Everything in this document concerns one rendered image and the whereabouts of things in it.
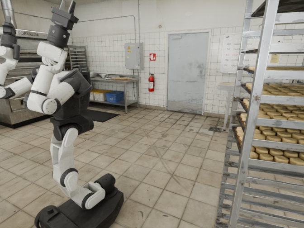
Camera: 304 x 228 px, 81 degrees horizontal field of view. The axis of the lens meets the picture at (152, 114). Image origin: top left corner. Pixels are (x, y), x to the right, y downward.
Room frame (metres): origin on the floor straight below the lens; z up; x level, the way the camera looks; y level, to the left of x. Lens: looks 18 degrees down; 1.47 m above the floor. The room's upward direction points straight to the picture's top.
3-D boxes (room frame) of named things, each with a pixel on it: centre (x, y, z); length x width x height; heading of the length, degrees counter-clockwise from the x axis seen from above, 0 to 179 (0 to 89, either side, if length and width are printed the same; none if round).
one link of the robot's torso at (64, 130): (1.22, 0.63, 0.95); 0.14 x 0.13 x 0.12; 55
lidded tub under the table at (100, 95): (5.38, 1.51, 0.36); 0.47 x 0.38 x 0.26; 154
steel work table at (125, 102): (5.31, 1.38, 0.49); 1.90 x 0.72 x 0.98; 64
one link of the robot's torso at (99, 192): (1.31, 0.57, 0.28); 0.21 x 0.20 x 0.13; 145
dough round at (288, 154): (0.70, -0.63, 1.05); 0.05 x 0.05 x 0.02
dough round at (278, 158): (0.66, -0.55, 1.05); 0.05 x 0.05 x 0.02
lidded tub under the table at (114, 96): (5.18, 1.11, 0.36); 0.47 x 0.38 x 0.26; 156
